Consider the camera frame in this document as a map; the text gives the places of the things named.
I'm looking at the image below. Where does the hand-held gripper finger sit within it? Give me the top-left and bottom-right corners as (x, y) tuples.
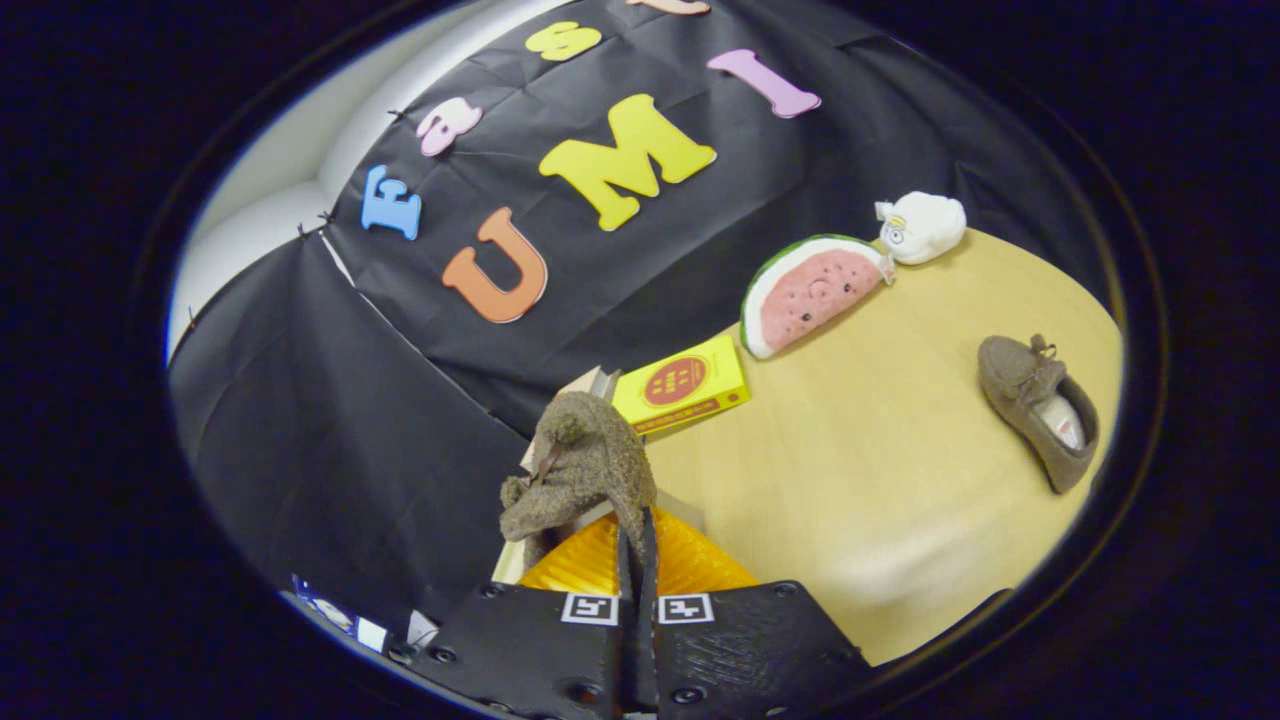
(641, 506), (873, 719)
(400, 508), (642, 720)

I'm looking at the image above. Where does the cream storage box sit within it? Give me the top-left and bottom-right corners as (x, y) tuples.
(492, 430), (707, 587)

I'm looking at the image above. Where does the brown fuzzy shoe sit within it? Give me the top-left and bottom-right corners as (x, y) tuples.
(499, 391), (658, 571)
(977, 334), (1101, 495)

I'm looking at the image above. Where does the yellow book with red circle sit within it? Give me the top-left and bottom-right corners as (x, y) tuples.
(611, 334), (751, 437)

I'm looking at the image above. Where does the black backdrop cloth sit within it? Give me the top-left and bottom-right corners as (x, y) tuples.
(168, 0), (1111, 626)

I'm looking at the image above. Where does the watermelon slice plush toy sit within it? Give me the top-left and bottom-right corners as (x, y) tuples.
(740, 234), (894, 360)

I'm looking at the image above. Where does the white plush toy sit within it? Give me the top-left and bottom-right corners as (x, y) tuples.
(876, 191), (968, 266)

